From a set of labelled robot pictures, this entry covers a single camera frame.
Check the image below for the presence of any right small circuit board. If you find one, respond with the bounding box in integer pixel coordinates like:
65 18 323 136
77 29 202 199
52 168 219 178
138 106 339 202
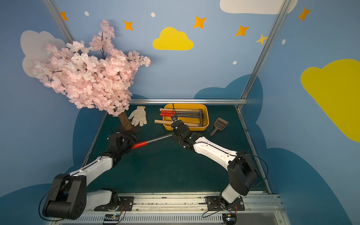
222 213 237 225

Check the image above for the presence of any wooden handle hoe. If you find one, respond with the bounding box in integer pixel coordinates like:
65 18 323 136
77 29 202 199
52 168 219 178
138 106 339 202
160 108 204 114
154 120 202 127

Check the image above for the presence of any red grip rake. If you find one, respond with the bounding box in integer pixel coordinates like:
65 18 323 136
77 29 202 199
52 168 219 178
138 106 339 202
132 134 173 150
160 111 205 125
160 112 204 125

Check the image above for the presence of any right aluminium frame post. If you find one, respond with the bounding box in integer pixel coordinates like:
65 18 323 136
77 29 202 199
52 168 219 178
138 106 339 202
236 0 292 112

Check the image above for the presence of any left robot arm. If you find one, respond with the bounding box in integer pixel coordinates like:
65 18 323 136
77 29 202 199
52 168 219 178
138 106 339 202
38 132 137 221

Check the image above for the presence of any small circuit board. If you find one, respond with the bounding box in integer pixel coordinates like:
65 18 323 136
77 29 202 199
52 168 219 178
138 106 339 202
102 214 121 225
222 213 237 225

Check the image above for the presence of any red grip rake back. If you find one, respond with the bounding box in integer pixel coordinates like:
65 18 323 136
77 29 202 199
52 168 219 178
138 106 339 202
160 111 205 125

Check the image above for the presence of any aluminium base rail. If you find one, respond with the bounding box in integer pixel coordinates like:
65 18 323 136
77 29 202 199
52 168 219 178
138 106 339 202
48 191 290 225

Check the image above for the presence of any white work glove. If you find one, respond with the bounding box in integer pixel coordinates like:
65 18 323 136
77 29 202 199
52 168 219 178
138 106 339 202
128 106 147 127

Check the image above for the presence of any brown slotted plastic scoop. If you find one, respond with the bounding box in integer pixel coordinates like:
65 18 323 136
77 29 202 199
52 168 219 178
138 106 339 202
210 118 228 137

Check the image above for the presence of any left small circuit board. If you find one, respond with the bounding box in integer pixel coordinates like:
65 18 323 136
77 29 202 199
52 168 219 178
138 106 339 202
102 214 121 225

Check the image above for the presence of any left aluminium frame post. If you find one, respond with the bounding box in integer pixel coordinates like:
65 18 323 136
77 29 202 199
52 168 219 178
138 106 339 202
43 0 75 43

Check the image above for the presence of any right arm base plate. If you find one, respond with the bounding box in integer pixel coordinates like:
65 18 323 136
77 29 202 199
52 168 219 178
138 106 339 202
205 196 245 211

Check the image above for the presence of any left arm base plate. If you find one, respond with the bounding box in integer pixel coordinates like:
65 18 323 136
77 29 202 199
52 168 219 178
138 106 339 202
94 196 134 212

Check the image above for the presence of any red grip rake front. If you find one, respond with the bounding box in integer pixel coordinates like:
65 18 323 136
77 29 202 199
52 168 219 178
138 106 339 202
132 134 173 150

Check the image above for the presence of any pink cherry blossom tree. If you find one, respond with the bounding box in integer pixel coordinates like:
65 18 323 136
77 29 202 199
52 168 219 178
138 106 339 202
33 20 151 126

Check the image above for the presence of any yellow plastic storage box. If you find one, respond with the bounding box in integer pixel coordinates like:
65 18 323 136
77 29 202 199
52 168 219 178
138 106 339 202
174 104 209 131

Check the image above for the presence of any aluminium frame post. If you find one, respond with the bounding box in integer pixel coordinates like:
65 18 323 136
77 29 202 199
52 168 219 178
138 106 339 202
43 0 75 43
236 0 292 112

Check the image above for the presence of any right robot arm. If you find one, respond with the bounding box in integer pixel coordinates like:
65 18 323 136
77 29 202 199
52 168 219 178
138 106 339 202
171 120 261 208

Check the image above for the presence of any horizontal aluminium frame bar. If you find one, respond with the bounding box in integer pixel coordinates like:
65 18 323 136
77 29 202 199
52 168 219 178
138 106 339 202
130 98 247 105

